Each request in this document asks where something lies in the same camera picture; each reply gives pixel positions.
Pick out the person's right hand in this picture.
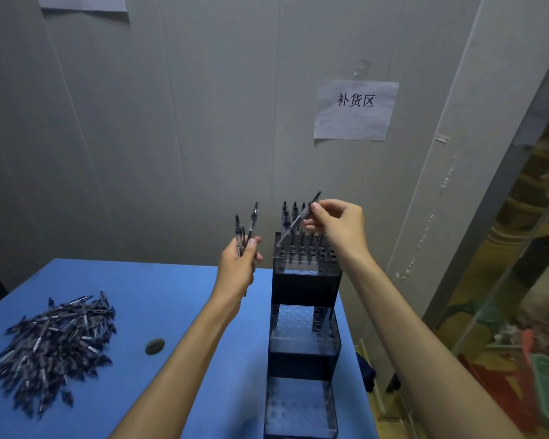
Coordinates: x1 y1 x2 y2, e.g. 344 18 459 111
301 199 371 266

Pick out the person's left forearm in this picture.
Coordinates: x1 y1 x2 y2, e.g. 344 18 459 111
109 299 239 439

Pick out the person's left hand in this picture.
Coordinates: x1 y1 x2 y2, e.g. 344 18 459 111
208 236 264 325

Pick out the dark blue cloth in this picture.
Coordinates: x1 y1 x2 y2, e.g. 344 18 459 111
356 351 377 393

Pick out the white paper wall sign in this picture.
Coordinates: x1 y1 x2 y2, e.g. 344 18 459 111
37 0 129 13
314 79 400 142

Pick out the red plastic stool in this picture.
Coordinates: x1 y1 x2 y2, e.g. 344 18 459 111
457 329 545 439

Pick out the cluster of grey pens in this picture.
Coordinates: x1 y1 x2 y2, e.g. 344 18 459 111
279 200 337 266

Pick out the pile of grey pens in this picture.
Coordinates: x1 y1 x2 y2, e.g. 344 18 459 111
0 291 118 420

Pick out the black tiered pen display stand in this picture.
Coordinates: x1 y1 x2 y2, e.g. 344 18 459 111
264 232 344 439

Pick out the blue table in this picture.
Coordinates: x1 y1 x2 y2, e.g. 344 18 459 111
0 258 379 439

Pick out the person's right forearm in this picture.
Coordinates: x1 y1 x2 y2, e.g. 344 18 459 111
343 249 513 439

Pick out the grey retractable pen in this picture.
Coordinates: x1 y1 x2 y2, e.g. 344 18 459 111
234 213 246 257
276 191 323 248
246 201 260 245

